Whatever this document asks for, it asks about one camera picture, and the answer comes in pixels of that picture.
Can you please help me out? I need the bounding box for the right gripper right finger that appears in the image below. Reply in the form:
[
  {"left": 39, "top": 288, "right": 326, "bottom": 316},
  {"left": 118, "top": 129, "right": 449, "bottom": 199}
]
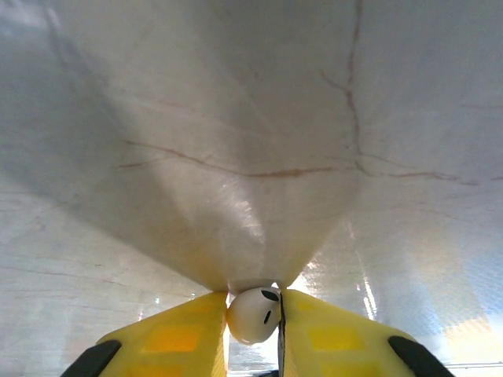
[{"left": 280, "top": 288, "right": 457, "bottom": 377}]

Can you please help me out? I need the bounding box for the white earbud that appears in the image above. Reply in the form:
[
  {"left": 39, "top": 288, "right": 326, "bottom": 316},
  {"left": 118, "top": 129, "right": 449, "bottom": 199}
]
[{"left": 226, "top": 286, "right": 282, "bottom": 346}]

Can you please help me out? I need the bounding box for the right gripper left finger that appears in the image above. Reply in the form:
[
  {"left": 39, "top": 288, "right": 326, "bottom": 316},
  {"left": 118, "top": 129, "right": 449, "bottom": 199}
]
[{"left": 61, "top": 291, "right": 229, "bottom": 377}]

